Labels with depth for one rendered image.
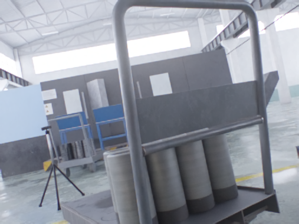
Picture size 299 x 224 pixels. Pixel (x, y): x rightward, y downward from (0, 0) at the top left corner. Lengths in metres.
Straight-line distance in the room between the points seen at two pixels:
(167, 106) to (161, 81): 6.61
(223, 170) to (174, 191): 0.24
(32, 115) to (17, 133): 0.54
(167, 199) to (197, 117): 0.30
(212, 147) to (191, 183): 0.17
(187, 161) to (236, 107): 0.26
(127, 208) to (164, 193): 0.14
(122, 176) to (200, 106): 0.33
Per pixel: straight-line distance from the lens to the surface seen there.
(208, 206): 1.15
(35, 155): 7.64
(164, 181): 1.03
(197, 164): 1.10
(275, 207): 1.26
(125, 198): 0.99
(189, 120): 0.91
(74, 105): 7.41
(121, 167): 0.96
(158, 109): 0.85
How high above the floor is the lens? 0.62
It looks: 1 degrees up
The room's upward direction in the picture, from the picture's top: 12 degrees counter-clockwise
